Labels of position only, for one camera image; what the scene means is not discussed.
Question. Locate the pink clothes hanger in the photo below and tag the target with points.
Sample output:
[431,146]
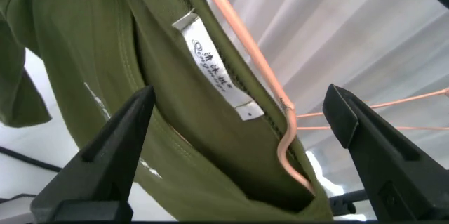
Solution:
[308,114]
[245,39]

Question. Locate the green long-sleeved shirt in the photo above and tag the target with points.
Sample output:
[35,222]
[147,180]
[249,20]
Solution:
[87,41]

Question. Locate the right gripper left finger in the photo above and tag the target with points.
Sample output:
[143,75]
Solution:
[91,182]

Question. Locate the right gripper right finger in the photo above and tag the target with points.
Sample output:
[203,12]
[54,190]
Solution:
[403,189]

